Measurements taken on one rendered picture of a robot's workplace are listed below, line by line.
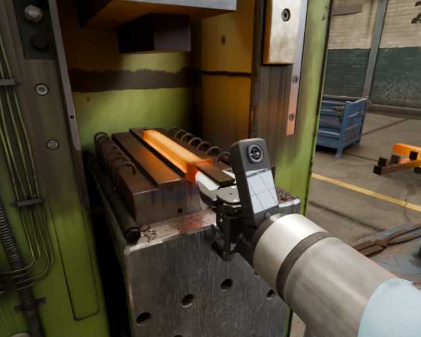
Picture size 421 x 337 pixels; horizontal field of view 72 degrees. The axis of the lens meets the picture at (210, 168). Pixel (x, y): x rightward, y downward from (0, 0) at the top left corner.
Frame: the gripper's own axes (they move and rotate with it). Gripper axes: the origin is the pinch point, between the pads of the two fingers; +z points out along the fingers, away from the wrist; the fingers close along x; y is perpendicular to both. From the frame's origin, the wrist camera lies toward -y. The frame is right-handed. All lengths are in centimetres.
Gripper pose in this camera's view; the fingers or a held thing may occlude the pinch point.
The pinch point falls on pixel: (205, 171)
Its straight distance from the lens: 51.1
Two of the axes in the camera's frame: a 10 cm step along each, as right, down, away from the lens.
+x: 8.8, -1.7, 4.5
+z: -4.8, -3.4, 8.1
